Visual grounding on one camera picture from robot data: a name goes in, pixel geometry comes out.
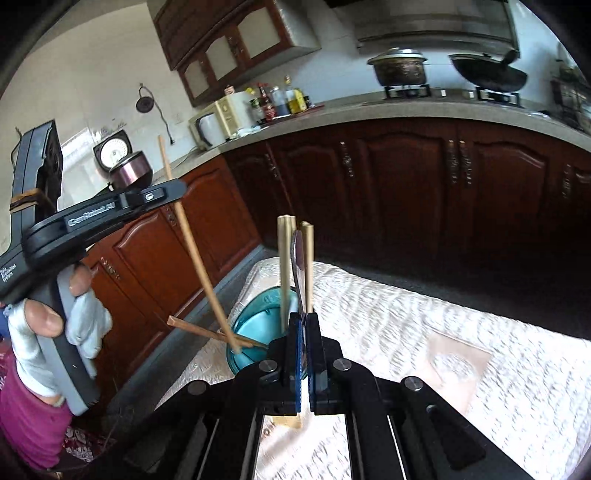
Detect floral utensil holder teal rim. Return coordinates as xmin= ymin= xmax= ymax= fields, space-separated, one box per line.
xmin=226 ymin=287 xmax=284 ymax=374

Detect dark wooden base cabinets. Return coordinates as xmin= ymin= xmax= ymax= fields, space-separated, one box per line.
xmin=80 ymin=115 xmax=591 ymax=407

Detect light bamboo chopstick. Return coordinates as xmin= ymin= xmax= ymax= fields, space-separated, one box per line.
xmin=283 ymin=215 xmax=298 ymax=318
xmin=277 ymin=215 xmax=291 ymax=333

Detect yellow oil bottle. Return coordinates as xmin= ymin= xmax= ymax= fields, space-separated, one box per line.
xmin=284 ymin=75 xmax=308 ymax=114

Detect left hand white glove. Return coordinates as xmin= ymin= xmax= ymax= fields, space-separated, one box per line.
xmin=7 ymin=264 xmax=113 ymax=406

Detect rice cooker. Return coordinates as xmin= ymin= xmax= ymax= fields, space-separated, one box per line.
xmin=93 ymin=129 xmax=153 ymax=190

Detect brown wooden chopstick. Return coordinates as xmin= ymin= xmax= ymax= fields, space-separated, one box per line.
xmin=157 ymin=134 xmax=243 ymax=355
xmin=301 ymin=221 xmax=315 ymax=313

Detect metal cooking pot with lid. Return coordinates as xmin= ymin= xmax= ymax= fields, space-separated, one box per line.
xmin=367 ymin=47 xmax=427 ymax=87

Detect dark sauce bottle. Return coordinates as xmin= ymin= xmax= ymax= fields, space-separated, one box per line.
xmin=257 ymin=83 xmax=276 ymax=122

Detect black wok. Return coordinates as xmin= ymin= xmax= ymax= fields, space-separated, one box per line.
xmin=449 ymin=49 xmax=528 ymax=93

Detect range hood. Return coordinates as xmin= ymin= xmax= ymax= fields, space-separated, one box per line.
xmin=344 ymin=1 xmax=519 ymax=55

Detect wooden wall cabinet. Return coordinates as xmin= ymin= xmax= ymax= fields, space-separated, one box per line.
xmin=151 ymin=0 xmax=321 ymax=107

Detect white quilted table cloth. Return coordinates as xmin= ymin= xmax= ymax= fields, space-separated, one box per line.
xmin=156 ymin=262 xmax=590 ymax=479

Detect black wire dish rack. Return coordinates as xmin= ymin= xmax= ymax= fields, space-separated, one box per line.
xmin=551 ymin=60 xmax=590 ymax=134

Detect white electric kettle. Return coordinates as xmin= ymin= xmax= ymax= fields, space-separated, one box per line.
xmin=189 ymin=111 xmax=226 ymax=151

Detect cream microwave oven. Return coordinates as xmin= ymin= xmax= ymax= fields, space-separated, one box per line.
xmin=214 ymin=91 xmax=256 ymax=139

